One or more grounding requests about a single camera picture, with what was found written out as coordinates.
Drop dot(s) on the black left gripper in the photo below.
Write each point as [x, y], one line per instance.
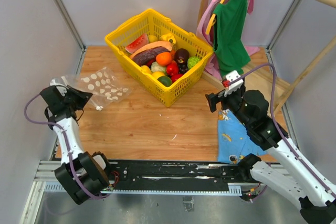
[84, 97]

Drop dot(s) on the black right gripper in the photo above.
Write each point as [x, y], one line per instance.
[213, 98]

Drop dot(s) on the clear polka dot zip bag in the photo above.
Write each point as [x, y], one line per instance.
[102, 84]

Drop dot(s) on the green mango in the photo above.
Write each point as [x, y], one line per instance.
[165, 80]

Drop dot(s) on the orange persimmon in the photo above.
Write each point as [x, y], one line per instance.
[164, 58]

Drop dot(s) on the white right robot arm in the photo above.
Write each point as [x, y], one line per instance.
[305, 187]

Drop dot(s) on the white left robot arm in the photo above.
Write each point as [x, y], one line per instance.
[82, 175]

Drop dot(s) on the green custard apple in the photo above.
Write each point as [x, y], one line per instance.
[192, 61]

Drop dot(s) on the blue cartoon cloth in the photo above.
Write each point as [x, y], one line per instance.
[233, 142]

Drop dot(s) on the green shirt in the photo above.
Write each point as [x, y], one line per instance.
[228, 47]

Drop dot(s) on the dark purple mangosteen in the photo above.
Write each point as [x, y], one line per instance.
[181, 56]

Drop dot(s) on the yellow plastic basket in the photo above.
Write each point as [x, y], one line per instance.
[155, 25]

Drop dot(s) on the yellow lemon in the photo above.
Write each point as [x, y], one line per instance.
[157, 74]

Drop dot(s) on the pale green cabbage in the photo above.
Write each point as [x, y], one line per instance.
[155, 67]

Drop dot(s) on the yellow bell pepper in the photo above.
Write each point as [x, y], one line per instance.
[169, 37]

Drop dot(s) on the papaya half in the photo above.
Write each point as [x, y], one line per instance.
[165, 44]

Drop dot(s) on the watermelon slice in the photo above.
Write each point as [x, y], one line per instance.
[137, 44]

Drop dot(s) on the wooden clothes rack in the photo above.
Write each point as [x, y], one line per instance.
[295, 31]

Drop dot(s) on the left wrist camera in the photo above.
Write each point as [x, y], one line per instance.
[59, 83]

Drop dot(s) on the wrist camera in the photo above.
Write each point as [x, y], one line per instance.
[232, 82]
[59, 83]

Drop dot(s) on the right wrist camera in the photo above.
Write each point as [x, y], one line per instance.
[232, 82]

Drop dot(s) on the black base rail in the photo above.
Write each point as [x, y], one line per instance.
[177, 177]

